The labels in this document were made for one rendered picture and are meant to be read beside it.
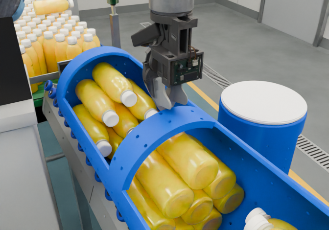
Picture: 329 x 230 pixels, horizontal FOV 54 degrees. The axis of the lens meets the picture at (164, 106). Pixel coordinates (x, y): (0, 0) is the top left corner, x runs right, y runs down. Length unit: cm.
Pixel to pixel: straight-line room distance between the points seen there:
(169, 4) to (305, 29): 446
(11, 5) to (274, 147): 88
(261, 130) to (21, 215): 76
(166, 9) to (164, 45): 8
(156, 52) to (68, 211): 170
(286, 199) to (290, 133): 42
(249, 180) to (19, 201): 65
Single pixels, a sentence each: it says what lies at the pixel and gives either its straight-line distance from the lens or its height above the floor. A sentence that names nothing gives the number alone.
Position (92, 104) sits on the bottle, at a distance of 87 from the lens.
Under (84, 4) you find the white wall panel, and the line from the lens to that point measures 575.
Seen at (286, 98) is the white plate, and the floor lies 104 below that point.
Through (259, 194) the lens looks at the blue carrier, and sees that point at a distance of 73.
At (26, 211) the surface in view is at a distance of 108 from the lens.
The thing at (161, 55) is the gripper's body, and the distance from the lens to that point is 54.
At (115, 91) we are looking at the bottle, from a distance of 85.
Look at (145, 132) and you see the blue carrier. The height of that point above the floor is 122.
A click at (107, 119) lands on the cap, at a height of 112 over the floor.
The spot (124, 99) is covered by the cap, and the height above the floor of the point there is 117.
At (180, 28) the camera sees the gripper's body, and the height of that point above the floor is 142.
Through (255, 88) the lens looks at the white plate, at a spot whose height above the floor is 104.
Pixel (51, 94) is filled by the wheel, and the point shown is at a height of 97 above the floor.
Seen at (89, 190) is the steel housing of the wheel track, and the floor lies 87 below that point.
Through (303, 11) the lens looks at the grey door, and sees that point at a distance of 494.
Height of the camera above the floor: 158
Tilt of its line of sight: 31 degrees down
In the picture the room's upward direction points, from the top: straight up
